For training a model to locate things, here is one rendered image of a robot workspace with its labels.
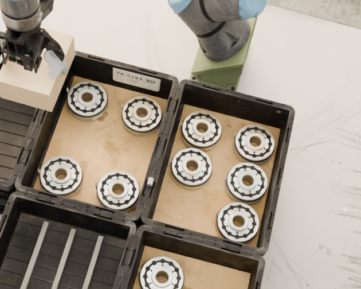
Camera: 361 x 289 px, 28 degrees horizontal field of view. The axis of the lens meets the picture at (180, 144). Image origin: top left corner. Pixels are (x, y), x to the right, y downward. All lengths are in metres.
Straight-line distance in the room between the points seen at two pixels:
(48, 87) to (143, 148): 0.36
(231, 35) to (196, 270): 0.64
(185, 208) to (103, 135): 0.28
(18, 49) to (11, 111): 0.44
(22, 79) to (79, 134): 0.31
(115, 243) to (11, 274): 0.25
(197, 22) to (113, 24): 0.35
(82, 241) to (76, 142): 0.26
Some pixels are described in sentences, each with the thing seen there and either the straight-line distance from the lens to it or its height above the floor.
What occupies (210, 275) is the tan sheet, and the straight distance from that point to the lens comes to 1.73.
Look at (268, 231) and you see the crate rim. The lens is 1.67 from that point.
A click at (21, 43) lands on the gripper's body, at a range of 1.44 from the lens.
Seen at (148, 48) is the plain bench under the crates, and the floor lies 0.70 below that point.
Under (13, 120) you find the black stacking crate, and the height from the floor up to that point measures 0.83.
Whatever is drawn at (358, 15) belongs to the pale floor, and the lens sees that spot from 3.24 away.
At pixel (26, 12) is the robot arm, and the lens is 1.39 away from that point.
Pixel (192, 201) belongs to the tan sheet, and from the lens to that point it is 1.78.
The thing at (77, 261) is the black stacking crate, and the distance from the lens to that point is 1.72.
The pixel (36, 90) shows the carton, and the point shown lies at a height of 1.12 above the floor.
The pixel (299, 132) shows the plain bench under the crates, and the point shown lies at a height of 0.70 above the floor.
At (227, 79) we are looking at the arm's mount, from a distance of 2.03.
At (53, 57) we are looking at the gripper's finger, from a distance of 1.56.
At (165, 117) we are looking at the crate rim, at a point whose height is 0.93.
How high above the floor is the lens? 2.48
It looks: 64 degrees down
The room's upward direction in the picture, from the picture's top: 11 degrees clockwise
